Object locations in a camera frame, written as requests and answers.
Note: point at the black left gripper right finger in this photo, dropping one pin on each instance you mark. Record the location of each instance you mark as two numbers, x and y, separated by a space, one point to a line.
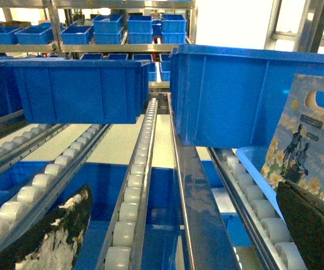
304 216

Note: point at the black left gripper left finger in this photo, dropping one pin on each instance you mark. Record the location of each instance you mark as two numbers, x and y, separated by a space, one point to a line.
56 240

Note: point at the flower gift bag with figures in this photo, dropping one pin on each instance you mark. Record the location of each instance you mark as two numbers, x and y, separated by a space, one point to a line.
296 151

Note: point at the white roller conveyor track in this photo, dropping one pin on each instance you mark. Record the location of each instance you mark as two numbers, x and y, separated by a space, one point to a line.
123 244

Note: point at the large blue bin left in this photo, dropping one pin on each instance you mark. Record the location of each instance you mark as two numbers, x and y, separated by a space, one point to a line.
58 91

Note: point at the large blue bin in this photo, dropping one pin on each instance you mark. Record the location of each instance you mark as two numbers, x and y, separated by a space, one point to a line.
58 91
233 97

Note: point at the large blue bin right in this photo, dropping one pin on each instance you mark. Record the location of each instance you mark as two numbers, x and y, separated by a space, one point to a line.
233 97

